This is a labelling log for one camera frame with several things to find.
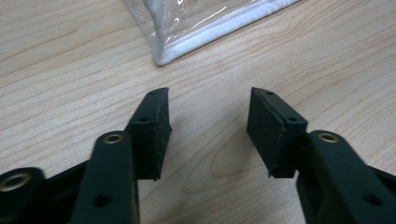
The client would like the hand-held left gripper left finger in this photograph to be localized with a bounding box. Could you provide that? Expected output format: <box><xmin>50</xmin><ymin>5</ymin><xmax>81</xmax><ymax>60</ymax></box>
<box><xmin>69</xmin><ymin>87</ymin><xmax>173</xmax><ymax>224</ymax></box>

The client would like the clear plastic bag white trim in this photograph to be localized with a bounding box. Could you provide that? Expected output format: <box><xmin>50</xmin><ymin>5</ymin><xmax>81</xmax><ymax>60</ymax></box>
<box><xmin>121</xmin><ymin>0</ymin><xmax>302</xmax><ymax>67</ymax></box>

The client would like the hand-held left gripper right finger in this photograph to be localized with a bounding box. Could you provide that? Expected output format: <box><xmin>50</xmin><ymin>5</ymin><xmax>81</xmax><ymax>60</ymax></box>
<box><xmin>246</xmin><ymin>87</ymin><xmax>396</xmax><ymax>224</ymax></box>

